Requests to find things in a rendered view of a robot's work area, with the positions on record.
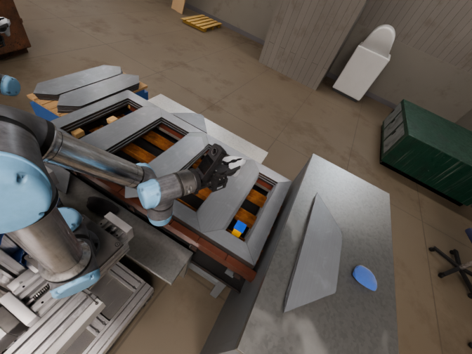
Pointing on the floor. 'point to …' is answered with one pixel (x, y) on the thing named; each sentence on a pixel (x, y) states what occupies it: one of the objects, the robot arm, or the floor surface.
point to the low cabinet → (428, 152)
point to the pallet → (201, 22)
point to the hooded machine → (366, 63)
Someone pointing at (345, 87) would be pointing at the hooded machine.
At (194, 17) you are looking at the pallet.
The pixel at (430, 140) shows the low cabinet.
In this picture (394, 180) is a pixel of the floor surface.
